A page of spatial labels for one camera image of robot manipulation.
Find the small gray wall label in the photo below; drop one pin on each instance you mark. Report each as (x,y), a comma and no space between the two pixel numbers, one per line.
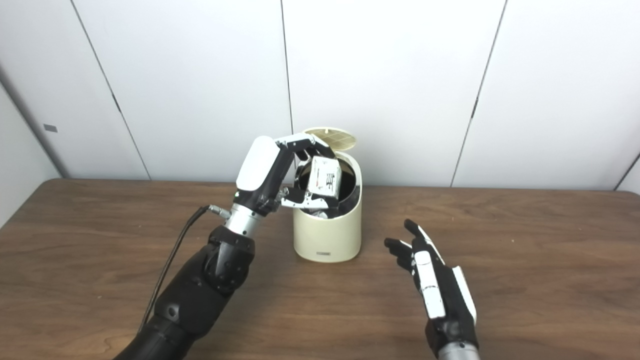
(50,128)

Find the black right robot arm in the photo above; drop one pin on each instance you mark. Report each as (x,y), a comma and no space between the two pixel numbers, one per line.
(460,352)

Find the cream-colored round bin lid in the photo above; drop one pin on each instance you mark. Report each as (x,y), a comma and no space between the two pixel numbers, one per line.
(335,137)

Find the cream-colored bin body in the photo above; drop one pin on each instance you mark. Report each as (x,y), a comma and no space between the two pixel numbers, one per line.
(325,235)

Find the white and black right hand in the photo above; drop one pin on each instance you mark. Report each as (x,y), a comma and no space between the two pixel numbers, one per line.
(445,305)

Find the white and green milk carton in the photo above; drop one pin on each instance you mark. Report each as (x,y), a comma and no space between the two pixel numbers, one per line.
(325,177)

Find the white and black left hand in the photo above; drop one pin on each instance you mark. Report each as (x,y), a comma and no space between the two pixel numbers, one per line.
(260,170)

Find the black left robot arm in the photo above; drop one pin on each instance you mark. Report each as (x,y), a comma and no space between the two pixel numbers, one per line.
(220,270)

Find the black bin liner bag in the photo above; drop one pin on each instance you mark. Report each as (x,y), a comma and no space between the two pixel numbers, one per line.
(350,185)

